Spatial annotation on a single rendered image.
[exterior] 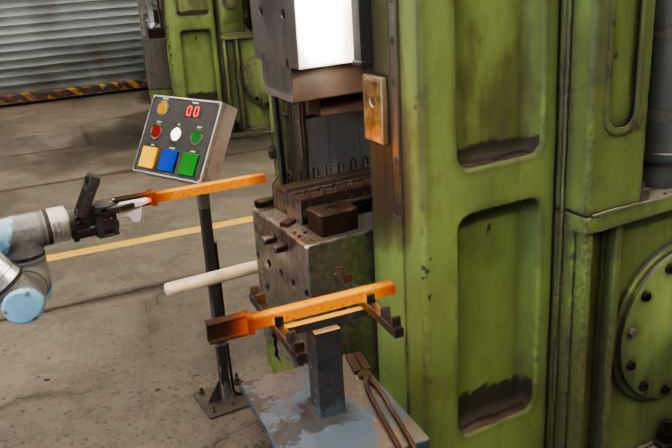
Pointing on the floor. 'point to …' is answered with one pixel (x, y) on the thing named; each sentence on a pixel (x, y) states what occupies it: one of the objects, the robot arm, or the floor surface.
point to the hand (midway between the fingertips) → (144, 197)
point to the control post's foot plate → (209, 400)
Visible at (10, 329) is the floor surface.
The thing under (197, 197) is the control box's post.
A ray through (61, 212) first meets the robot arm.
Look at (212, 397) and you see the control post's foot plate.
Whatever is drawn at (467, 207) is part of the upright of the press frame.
